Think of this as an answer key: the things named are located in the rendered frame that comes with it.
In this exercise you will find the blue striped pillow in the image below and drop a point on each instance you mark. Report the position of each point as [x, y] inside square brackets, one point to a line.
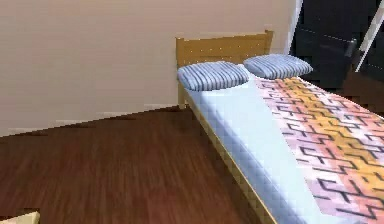
[213, 76]
[277, 66]

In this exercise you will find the wooden bed with patterned blanket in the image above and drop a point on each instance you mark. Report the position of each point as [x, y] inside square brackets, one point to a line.
[253, 133]

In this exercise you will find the dark room door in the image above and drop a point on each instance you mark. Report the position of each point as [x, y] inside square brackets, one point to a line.
[326, 43]

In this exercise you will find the pale wooden furniture corner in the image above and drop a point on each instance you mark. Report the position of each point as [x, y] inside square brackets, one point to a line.
[23, 219]

